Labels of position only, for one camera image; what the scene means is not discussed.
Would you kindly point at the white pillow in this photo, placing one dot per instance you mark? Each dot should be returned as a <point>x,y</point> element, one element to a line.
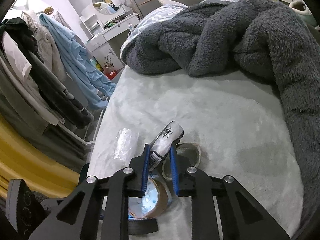
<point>171,2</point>

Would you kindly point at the dark hanging clothes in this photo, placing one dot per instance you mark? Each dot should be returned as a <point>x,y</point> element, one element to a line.
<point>33,64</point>

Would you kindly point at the clear empty tape roll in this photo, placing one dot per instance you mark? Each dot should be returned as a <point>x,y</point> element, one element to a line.
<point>189,150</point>

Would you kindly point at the white dressing table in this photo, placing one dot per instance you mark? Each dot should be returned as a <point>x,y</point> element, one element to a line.
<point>107,33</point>

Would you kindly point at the blue white tissue pack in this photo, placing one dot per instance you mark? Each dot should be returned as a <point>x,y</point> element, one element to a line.
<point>146,206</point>

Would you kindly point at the white plastic wrap roll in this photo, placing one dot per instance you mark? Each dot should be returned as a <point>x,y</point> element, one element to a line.
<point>126,145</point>

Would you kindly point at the cream plush cat bed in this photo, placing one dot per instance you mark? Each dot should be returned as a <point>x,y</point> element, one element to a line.
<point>301,9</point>

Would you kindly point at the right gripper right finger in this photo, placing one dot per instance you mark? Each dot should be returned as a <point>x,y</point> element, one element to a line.
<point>189,181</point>

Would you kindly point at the white clothes rack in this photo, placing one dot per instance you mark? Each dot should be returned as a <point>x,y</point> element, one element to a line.
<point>86,136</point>

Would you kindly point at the light blue hanging garment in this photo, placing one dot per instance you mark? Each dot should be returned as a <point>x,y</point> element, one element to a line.
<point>75,60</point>

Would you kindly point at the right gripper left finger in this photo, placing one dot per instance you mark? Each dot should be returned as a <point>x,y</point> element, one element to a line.
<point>130,181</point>

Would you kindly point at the white power strip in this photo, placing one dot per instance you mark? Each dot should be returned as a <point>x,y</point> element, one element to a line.
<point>131,28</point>

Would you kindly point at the white printed plastic wrapper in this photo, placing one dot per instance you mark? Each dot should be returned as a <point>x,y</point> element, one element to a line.
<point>161,145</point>

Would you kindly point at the yellow curtain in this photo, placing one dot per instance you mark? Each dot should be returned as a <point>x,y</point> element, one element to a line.
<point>20,160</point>

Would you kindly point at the dark grey fleece blanket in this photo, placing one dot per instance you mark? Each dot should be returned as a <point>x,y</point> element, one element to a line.
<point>262,37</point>

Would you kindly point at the brown tape roll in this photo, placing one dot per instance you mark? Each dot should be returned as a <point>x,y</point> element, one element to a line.
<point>165,196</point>

